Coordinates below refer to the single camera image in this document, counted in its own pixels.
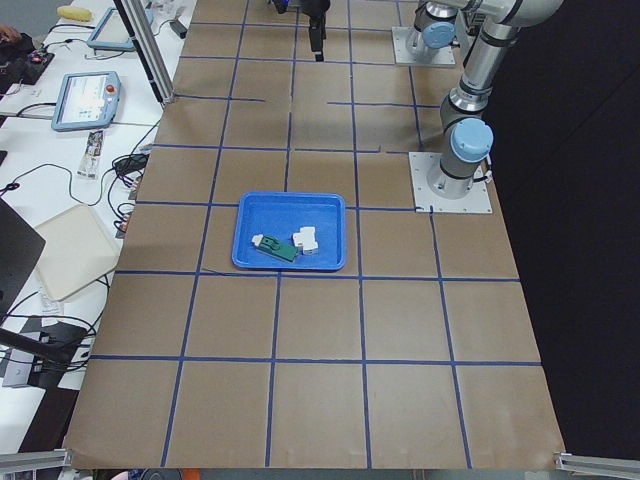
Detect beige plastic tray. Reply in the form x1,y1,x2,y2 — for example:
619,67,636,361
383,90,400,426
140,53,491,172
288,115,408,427
36,205,120,301

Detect white circuit breaker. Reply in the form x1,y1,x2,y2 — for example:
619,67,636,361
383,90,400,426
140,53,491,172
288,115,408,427
291,226,319,255

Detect teach pendant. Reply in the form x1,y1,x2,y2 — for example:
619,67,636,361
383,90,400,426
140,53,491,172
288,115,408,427
51,71,121,132
87,7,135,52

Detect green electrical switch module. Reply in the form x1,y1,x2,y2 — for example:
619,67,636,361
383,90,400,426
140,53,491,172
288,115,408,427
251,234,299,262

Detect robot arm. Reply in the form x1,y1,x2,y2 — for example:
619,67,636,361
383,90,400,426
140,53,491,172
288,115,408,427
273,1,457,68
427,1,562,200

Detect near teach pendant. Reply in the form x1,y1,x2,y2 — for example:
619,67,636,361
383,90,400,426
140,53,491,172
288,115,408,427
51,71,121,132

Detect black monitor stand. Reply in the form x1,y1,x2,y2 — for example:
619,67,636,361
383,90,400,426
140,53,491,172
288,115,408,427
1,202,95,389

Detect aluminium frame post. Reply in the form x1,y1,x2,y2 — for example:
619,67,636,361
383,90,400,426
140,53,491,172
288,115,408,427
114,0,174,105

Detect blue plastic tray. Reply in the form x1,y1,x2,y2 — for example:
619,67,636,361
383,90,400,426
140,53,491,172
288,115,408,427
231,191,347,271

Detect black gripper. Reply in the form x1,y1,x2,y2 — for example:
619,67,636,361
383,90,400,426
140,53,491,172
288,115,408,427
300,0,331,62

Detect far teach pendant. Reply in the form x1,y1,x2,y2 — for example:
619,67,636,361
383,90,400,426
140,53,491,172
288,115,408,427
87,7,135,52

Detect black power adapter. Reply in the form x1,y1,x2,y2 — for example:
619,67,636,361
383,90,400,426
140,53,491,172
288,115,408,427
113,153,149,176

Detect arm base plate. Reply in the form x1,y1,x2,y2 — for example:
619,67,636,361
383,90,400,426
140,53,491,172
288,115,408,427
409,152,493,214
391,27,456,68

